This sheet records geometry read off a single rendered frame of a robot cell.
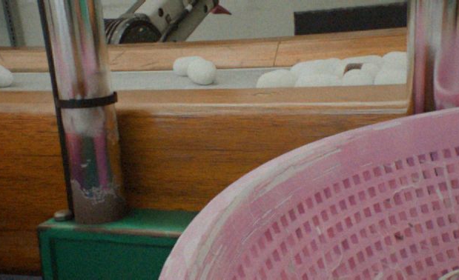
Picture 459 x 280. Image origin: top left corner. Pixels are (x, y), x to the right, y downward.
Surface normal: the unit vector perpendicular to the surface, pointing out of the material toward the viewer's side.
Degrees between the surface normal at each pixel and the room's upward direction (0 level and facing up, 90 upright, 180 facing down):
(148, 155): 90
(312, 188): 75
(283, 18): 90
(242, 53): 45
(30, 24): 90
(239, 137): 90
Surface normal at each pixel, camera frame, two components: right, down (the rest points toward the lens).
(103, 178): 0.39, 0.17
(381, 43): -0.32, -0.53
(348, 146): 0.65, -0.15
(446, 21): -0.23, 0.22
